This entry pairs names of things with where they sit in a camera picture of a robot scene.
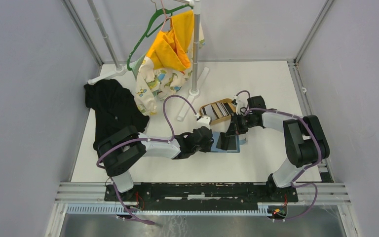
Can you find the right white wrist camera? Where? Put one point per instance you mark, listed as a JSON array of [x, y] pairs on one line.
[[240, 106]]

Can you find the oval wooden card tray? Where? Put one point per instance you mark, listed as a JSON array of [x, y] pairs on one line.
[[224, 108]]

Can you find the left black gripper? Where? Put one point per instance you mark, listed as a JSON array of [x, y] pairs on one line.
[[207, 148]]

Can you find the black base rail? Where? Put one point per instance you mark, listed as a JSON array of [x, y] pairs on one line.
[[206, 196]]

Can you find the green clothes hanger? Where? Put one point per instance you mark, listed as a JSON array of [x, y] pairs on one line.
[[150, 30]]

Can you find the black garment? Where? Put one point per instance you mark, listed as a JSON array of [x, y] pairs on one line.
[[114, 107]]

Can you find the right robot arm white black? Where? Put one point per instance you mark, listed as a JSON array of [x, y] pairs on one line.
[[305, 141]]

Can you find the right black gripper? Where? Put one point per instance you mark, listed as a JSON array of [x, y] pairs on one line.
[[235, 127]]

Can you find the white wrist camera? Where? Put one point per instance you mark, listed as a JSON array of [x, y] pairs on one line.
[[203, 121], [240, 106]]

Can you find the dark credit card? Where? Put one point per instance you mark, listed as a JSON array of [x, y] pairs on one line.
[[228, 144]]

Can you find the blue card holder wallet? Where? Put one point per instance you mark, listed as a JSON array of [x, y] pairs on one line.
[[242, 141]]

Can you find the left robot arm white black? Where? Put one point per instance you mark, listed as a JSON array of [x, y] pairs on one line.
[[119, 152]]

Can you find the yellow dinosaur print jacket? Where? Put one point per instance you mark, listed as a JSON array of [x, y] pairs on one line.
[[167, 65]]

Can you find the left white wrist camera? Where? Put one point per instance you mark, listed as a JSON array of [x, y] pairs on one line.
[[203, 121]]

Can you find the white metal clothes rack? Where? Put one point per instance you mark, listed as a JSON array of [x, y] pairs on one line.
[[197, 79]]

